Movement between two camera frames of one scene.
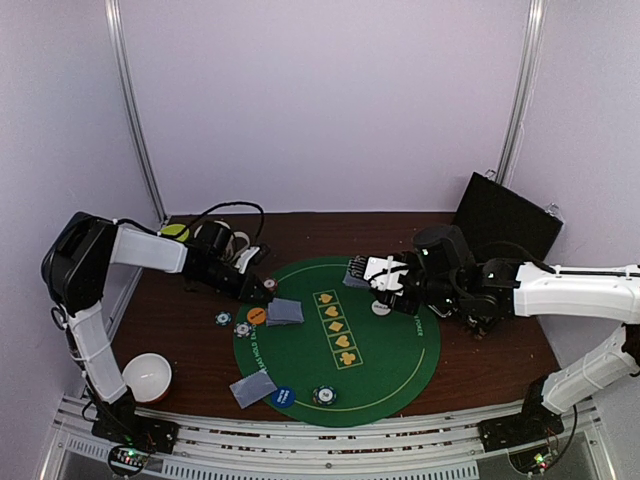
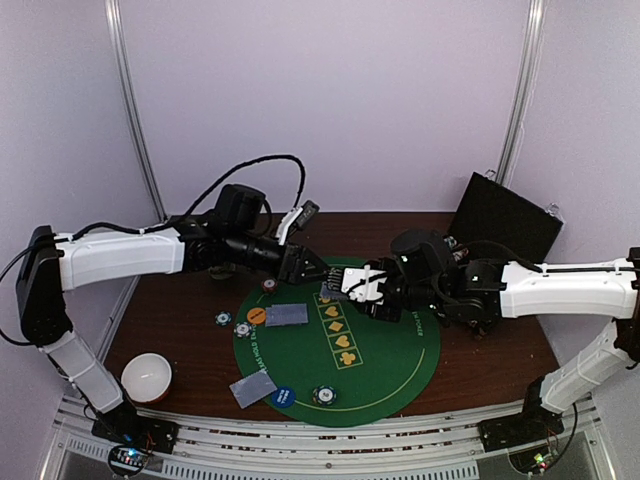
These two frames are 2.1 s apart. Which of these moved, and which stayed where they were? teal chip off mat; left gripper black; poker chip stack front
Moved: left gripper black
Stayed: teal chip off mat; poker chip stack front
